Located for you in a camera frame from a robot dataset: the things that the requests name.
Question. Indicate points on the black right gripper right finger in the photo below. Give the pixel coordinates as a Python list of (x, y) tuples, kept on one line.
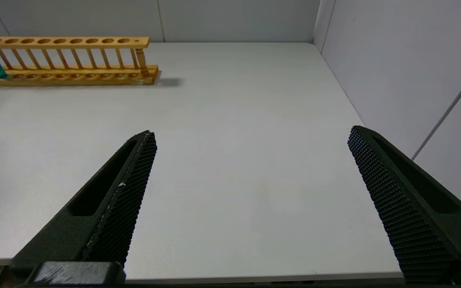
[(426, 216)]

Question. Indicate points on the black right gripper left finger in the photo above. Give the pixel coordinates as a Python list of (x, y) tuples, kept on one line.
[(74, 228)]

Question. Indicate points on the wooden test tube rack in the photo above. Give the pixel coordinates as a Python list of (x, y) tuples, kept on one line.
[(66, 74)]

